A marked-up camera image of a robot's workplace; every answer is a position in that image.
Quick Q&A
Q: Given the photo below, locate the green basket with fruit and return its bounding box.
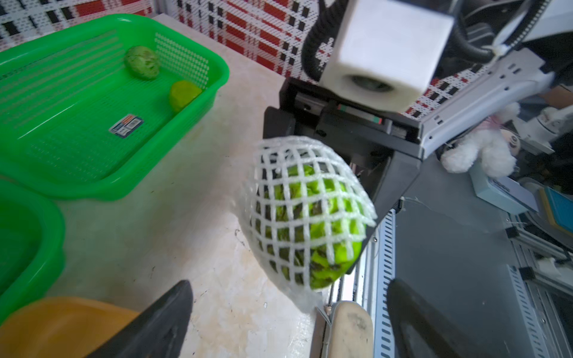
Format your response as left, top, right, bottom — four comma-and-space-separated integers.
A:
1, 14, 230, 200

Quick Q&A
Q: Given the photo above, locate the yellow plastic bowl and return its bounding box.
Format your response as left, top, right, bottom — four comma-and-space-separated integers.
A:
1, 297, 139, 357

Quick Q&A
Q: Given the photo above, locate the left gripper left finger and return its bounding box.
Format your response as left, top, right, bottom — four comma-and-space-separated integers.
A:
88, 280, 193, 357

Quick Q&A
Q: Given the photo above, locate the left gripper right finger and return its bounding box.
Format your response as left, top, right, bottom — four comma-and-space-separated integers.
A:
386, 279, 489, 357

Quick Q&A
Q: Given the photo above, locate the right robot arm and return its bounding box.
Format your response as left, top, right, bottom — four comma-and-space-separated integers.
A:
258, 1, 572, 222

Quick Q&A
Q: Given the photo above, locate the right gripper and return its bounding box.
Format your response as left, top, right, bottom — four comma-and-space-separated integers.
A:
263, 78, 423, 217

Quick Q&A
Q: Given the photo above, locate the empty green plastic basket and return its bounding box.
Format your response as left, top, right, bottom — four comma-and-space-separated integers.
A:
1, 180, 65, 322

